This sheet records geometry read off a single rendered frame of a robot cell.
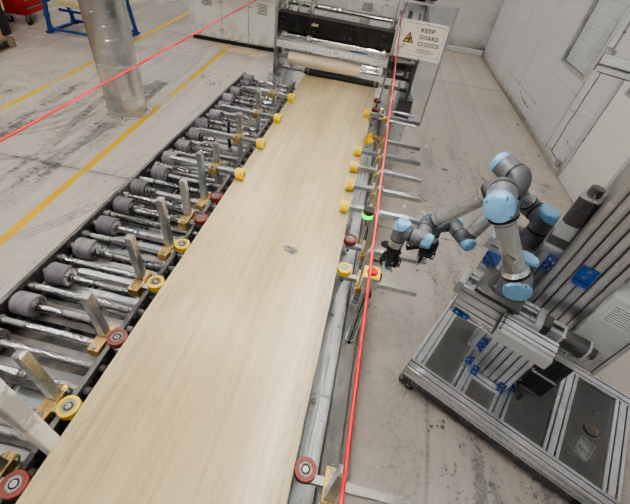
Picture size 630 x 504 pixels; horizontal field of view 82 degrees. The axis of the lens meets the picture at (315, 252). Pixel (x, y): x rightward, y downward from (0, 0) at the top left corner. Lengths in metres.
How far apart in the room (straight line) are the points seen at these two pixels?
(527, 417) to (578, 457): 0.31
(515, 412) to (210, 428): 1.89
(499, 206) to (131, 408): 1.57
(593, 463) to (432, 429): 0.88
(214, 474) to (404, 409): 1.52
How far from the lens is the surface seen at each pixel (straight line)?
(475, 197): 1.75
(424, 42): 4.23
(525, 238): 2.40
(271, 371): 1.60
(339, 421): 1.76
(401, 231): 1.76
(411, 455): 2.58
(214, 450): 1.49
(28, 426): 1.48
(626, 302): 2.10
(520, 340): 2.02
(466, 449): 2.73
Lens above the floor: 2.32
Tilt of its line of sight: 44 degrees down
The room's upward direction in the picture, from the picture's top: 10 degrees clockwise
